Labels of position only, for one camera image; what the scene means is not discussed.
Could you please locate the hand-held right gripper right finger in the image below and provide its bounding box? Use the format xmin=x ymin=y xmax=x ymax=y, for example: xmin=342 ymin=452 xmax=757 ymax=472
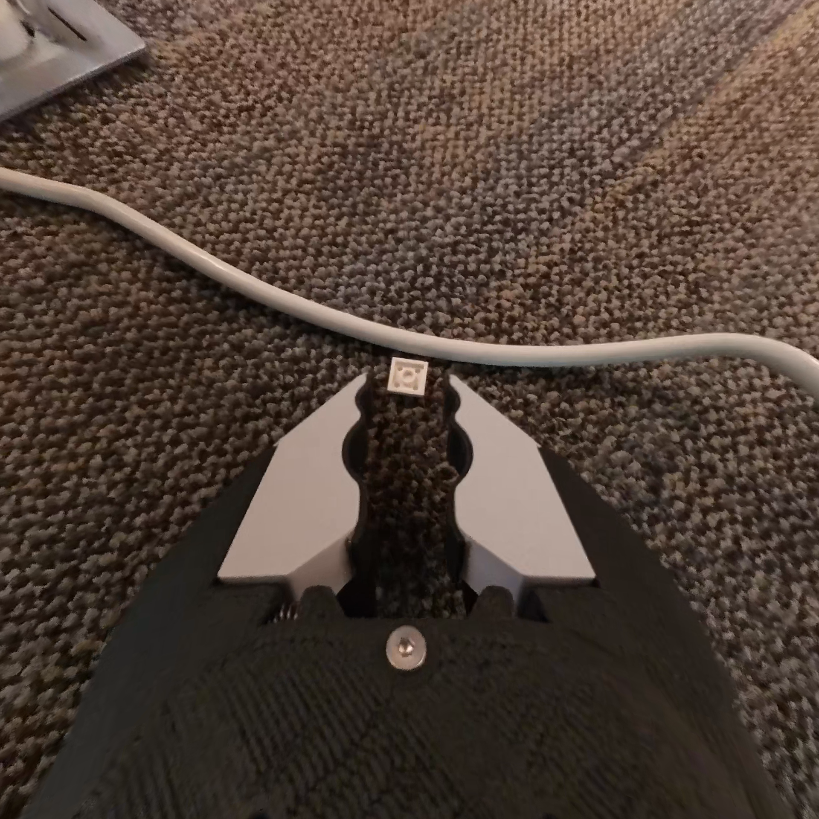
xmin=443 ymin=374 xmax=598 ymax=592

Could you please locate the metal floor outlet plate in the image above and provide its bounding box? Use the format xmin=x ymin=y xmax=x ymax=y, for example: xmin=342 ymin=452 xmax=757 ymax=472
xmin=0 ymin=0 xmax=148 ymax=124

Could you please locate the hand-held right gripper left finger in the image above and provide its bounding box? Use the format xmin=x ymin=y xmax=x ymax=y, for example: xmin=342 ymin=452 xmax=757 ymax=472
xmin=218 ymin=372 xmax=373 ymax=599

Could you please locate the small white lego plate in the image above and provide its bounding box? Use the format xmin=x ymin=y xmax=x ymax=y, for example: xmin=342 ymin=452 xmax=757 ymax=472
xmin=388 ymin=358 xmax=428 ymax=401

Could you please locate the white cable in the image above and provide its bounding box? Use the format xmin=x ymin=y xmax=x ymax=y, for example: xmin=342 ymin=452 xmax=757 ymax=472
xmin=0 ymin=166 xmax=819 ymax=417

